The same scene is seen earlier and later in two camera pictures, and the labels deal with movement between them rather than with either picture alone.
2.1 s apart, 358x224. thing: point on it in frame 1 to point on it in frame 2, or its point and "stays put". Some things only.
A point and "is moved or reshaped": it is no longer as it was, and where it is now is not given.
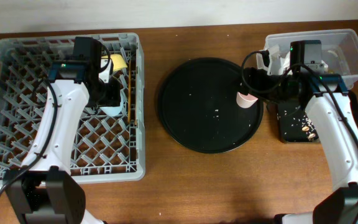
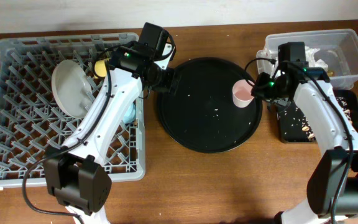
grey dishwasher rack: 106,148 stays put
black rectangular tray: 296,124 stays put
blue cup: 115,110 is moved or reshaped
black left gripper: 111,99 to 173,80
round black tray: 198,109 stays put
